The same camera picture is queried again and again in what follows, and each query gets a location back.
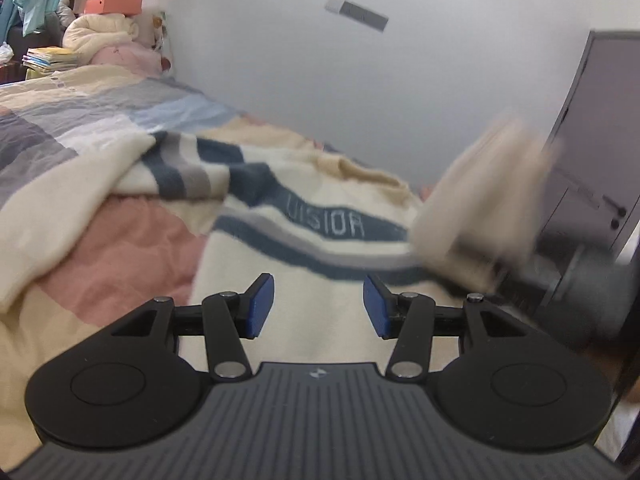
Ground black door handle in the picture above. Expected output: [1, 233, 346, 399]
[602, 194, 629, 231]

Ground orange box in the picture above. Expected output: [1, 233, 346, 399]
[83, 0, 144, 17]

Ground patterned white pillow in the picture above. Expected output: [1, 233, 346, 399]
[131, 9, 174, 72]

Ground stack of books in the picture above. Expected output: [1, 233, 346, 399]
[22, 47, 81, 72]

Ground grey wall panel strip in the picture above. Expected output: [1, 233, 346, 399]
[324, 0, 390, 34]

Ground cream blue-striped fuzzy sweater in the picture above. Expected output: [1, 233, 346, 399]
[0, 130, 473, 378]

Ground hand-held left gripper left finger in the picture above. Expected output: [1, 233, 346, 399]
[107, 273, 276, 380]

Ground pastel patchwork quilt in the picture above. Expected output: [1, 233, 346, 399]
[0, 62, 433, 461]

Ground cream rolled blanket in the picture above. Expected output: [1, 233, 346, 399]
[62, 12, 140, 65]

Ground grey panelled door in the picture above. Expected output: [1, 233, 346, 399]
[537, 30, 640, 266]

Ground pink folded blanket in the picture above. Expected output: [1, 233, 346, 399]
[91, 42, 166, 79]

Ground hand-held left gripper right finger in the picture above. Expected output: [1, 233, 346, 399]
[363, 273, 543, 380]

